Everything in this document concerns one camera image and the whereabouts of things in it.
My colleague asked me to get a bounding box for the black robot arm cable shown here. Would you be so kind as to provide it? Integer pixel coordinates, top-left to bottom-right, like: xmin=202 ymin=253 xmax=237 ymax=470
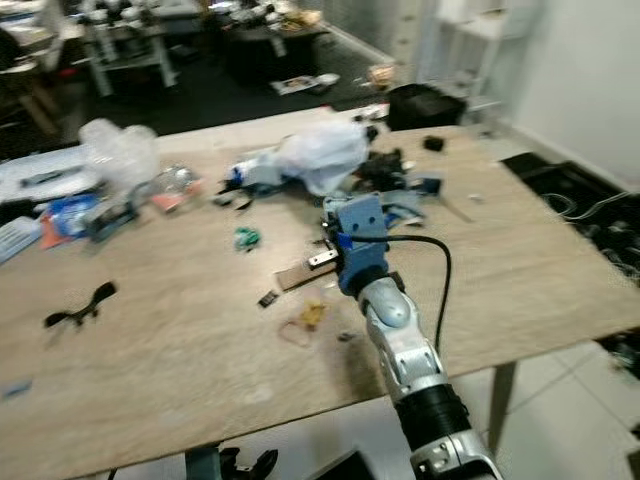
xmin=360 ymin=233 xmax=454 ymax=353

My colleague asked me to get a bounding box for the black tangled device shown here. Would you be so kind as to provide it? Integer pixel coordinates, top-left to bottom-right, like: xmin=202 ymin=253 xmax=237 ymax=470
xmin=355 ymin=150 xmax=409 ymax=193

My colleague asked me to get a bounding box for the brown cardboard strip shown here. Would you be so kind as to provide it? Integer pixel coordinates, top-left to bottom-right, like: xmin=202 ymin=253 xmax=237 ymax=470
xmin=275 ymin=255 xmax=341 ymax=293

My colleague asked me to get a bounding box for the white frame table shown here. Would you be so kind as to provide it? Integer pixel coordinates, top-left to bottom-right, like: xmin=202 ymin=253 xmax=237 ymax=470
xmin=80 ymin=0 xmax=201 ymax=96

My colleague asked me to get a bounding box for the black curved clip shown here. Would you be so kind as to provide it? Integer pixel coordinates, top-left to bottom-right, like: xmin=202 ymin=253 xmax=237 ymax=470
xmin=45 ymin=282 xmax=118 ymax=329

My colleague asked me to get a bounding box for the black floor mat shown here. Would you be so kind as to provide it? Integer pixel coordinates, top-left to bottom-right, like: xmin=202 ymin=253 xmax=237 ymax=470
xmin=500 ymin=152 xmax=640 ymax=281

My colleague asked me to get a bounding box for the white cabinet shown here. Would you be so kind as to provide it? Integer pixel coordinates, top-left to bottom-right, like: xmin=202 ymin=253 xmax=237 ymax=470
xmin=420 ymin=0 xmax=541 ymax=111

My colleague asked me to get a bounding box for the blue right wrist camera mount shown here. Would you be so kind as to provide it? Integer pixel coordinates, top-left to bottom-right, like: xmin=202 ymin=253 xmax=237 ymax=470
xmin=325 ymin=193 xmax=393 ymax=291

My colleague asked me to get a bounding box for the blue packet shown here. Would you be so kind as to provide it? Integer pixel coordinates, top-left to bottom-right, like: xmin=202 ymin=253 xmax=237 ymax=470
xmin=42 ymin=195 xmax=101 ymax=249

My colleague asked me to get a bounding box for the dark cluttered desk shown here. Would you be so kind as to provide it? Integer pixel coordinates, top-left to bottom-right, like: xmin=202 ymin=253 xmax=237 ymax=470
xmin=210 ymin=5 xmax=331 ymax=81

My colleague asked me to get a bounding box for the pink wrapper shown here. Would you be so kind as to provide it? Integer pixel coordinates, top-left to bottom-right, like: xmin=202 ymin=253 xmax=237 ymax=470
xmin=155 ymin=188 xmax=201 ymax=213

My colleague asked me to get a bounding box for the white plastic bag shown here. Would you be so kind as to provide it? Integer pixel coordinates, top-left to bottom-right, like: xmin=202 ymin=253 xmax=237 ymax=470
xmin=228 ymin=120 xmax=369 ymax=198

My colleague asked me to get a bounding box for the small green scrap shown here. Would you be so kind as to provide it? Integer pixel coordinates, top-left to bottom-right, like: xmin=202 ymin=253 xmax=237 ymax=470
xmin=233 ymin=227 xmax=261 ymax=253

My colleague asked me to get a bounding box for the printed paper sheet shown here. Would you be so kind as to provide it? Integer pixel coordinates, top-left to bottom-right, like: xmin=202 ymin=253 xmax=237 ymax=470
xmin=272 ymin=74 xmax=341 ymax=97

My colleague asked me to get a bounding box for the clear crumpled plastic bag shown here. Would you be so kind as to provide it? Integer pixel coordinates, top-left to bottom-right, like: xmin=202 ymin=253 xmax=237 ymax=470
xmin=78 ymin=118 xmax=161 ymax=196

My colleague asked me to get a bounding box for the black rubbish bin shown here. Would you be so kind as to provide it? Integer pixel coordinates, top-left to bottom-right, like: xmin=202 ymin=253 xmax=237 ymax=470
xmin=386 ymin=84 xmax=469 ymax=131

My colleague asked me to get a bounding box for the small yellow piece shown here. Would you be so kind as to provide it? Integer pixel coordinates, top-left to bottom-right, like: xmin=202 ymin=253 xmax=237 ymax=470
xmin=298 ymin=300 xmax=327 ymax=331

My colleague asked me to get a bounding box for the white flat sheet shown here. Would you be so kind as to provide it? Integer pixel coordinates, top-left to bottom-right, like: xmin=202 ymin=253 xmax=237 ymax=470
xmin=0 ymin=148 xmax=101 ymax=201

